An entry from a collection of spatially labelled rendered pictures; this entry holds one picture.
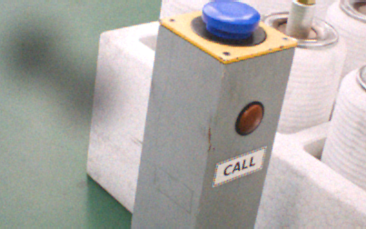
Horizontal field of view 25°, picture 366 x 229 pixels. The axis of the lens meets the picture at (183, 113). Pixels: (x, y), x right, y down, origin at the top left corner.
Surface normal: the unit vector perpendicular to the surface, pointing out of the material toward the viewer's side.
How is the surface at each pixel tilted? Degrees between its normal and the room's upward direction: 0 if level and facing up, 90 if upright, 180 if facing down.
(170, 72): 90
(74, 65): 0
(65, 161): 0
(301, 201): 90
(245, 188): 90
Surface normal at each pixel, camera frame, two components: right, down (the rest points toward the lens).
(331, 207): -0.76, 0.22
